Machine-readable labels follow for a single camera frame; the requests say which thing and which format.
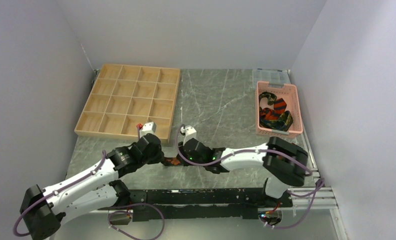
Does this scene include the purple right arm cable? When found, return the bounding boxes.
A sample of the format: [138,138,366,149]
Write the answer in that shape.
[175,124,325,230]

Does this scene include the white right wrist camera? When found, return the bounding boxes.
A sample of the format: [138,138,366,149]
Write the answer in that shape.
[180,125,197,144]

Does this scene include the clear plastic organizer box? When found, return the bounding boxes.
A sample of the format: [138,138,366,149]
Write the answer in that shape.
[252,68,291,89]

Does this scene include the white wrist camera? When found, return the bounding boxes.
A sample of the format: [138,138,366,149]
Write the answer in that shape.
[136,121,157,138]
[180,125,197,144]

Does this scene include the pink perforated plastic basket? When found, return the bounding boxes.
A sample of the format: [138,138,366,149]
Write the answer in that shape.
[255,81,303,138]

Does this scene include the aluminium frame rail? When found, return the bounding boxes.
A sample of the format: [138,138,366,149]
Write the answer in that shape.
[47,187,338,215]

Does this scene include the black tie orange flowers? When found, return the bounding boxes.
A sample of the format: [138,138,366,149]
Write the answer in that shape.
[161,157,183,167]

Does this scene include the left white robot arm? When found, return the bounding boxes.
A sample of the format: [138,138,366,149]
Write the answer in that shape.
[13,133,164,240]

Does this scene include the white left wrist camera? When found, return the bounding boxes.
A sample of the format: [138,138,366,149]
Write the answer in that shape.
[136,121,157,138]

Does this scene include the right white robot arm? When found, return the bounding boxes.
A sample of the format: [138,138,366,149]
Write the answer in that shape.
[176,137,312,208]

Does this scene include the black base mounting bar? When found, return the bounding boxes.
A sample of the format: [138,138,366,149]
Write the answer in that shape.
[108,187,293,222]

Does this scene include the red striped tie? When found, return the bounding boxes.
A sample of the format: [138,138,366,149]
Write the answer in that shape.
[259,98,290,131]

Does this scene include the wooden compartment tray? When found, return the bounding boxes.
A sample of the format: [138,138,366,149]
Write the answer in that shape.
[75,63,181,144]

